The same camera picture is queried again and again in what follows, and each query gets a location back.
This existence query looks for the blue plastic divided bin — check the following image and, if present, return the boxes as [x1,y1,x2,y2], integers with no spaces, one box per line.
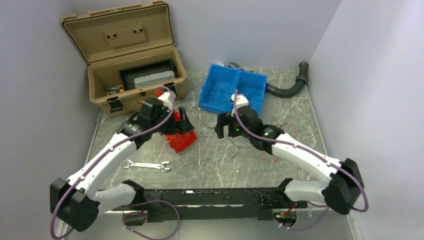
[198,64,268,114]

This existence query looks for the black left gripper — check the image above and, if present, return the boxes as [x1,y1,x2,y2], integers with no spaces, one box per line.
[151,106,194,136]

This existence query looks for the red plastic bin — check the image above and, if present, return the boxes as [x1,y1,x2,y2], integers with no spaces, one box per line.
[162,130,197,153]

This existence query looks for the silver open-end wrench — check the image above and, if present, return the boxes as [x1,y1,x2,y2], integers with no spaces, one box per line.
[121,159,172,173]

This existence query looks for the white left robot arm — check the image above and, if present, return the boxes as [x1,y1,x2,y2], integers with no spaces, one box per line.
[49,97,194,232]

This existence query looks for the grey corrugated hose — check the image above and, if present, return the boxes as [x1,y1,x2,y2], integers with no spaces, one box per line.
[228,61,310,99]

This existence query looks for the tan plastic toolbox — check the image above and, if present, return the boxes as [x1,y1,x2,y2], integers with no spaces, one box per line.
[61,0,188,118]

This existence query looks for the grey case in toolbox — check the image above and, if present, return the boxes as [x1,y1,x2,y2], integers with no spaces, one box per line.
[133,70,175,88]

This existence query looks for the orange blue black wires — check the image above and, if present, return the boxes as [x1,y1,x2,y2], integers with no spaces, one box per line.
[197,110,302,164]

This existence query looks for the black wires in blue bin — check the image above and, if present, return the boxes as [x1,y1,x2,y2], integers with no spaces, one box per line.
[246,91,264,107]

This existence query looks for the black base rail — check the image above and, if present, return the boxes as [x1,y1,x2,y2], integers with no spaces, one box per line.
[113,187,308,223]

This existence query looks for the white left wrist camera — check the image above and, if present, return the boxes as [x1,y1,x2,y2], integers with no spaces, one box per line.
[155,90,176,110]

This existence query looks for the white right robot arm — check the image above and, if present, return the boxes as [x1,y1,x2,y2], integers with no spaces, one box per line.
[214,106,369,215]

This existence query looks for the yellow black tool in toolbox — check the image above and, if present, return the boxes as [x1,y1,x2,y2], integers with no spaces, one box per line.
[106,85,125,95]

